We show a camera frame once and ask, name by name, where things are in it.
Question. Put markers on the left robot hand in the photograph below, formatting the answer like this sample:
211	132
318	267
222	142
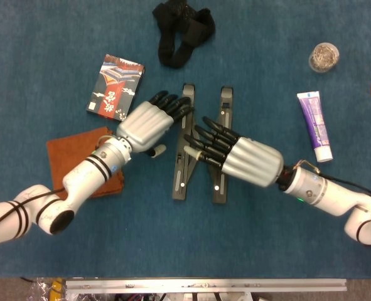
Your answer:
146	125

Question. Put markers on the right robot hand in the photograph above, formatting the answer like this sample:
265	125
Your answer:
251	160

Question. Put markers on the black folding laptop stand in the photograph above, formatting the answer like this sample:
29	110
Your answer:
180	175

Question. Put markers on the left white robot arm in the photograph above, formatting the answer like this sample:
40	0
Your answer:
62	194

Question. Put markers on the dark box with red band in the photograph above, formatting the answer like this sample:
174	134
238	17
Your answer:
116	89

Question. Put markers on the purple white toothpaste tube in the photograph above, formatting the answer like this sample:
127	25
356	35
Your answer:
316	125

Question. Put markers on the orange folded cloth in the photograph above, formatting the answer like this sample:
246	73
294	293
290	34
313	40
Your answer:
66	147

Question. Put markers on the teal felt table cover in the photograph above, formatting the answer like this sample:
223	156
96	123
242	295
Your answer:
185	244

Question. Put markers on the clear jar of paper clips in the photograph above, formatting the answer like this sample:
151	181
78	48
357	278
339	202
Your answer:
324	58

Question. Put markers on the small yellow object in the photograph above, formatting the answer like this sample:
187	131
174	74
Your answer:
57	287

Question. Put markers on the clear crumpled plastic bag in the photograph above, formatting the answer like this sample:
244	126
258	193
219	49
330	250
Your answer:
39	290

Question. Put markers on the aluminium profile rail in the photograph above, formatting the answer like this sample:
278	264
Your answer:
204	286

